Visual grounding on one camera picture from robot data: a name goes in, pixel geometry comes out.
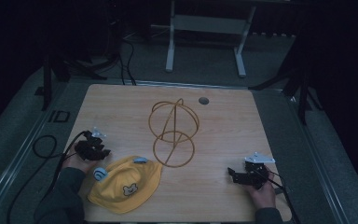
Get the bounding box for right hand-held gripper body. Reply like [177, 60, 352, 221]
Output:
[242, 151, 276, 190]

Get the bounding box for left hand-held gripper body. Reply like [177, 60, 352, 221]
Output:
[74, 126, 108, 161]

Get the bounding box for yellow bear bucket hat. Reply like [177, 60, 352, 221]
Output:
[87, 155, 163, 215]

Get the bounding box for person's left hand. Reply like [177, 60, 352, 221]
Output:
[62, 146, 98, 174]

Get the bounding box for person's right hand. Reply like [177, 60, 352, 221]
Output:
[243, 165, 278, 211]

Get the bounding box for black metal stand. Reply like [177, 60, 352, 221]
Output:
[248, 60, 323, 126]
[34, 52, 108, 112]

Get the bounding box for black floor bracket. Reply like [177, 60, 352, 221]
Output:
[47, 109, 72, 123]

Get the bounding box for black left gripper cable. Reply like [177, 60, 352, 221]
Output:
[7, 130, 90, 224]

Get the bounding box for aluminium floor rail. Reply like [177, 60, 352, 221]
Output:
[117, 79, 283, 92]
[0, 81, 76, 218]
[281, 88, 352, 224]

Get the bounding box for gold wire hat stand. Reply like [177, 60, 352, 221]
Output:
[147, 97, 200, 169]

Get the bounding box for black floor cables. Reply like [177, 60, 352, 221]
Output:
[117, 38, 138, 87]

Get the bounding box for white desk frame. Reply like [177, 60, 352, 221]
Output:
[165, 0, 257, 78]

